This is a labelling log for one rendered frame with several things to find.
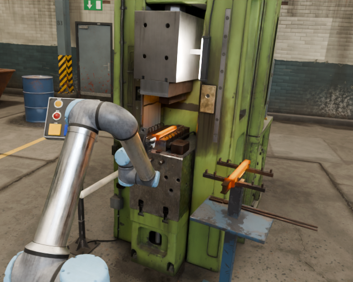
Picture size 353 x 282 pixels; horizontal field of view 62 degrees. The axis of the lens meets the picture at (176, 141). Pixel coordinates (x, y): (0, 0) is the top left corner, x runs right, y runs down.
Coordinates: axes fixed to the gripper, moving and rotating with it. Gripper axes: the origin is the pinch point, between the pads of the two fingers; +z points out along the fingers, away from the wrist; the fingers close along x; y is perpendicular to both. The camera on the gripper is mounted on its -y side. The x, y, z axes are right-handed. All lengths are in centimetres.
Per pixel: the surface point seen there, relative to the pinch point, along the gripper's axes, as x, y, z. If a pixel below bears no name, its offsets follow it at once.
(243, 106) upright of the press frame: 44, -18, 55
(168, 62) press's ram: 6.6, -46.9, 3.1
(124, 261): -19, 100, -4
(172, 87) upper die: 7.5, -32.2, 9.3
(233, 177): 59, 3, -28
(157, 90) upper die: 0.2, -29.6, 3.1
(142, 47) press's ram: -12, -55, 3
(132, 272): -8, 100, -11
